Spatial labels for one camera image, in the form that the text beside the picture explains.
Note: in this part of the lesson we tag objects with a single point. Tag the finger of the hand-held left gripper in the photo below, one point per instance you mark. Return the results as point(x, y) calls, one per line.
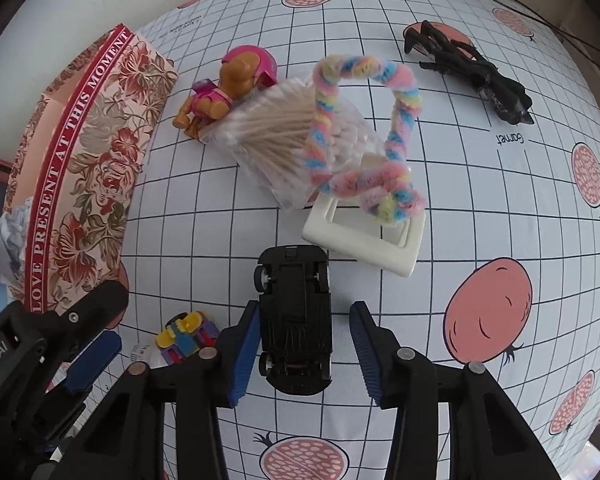
point(87, 367)
point(95, 305)

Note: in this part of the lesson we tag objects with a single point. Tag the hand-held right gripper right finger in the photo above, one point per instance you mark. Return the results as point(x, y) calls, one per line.
point(367, 355)

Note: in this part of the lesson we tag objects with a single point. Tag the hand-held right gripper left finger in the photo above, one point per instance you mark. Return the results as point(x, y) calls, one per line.
point(245, 355)

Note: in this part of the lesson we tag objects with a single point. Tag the small white bottle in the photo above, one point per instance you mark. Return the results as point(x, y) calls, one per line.
point(142, 355)

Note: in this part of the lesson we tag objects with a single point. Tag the black toy car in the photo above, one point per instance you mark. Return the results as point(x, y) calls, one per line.
point(295, 320)

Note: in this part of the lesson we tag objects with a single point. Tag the paper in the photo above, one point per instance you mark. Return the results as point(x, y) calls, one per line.
point(7, 245)

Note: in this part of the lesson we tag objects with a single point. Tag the floral gift box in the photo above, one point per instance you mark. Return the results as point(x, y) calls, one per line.
point(90, 170)

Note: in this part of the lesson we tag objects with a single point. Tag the bag of cotton swabs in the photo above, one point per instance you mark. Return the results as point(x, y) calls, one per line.
point(270, 135)

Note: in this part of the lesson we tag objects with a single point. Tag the desktop with grid tablecloth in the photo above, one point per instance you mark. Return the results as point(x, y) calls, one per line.
point(480, 200)

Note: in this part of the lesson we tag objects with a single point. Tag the colourful plastic clips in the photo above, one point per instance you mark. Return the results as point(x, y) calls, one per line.
point(187, 332)

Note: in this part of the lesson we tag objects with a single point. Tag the pastel pipe cleaner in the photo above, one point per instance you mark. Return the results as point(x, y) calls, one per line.
point(322, 110)

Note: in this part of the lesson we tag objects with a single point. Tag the toy dog figure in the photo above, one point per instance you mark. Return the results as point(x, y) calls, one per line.
point(230, 80)

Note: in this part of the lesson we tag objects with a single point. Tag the black toy spider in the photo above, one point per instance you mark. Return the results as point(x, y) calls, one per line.
point(480, 77)

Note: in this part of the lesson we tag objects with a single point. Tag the white plastic frame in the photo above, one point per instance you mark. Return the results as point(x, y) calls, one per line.
point(360, 255)

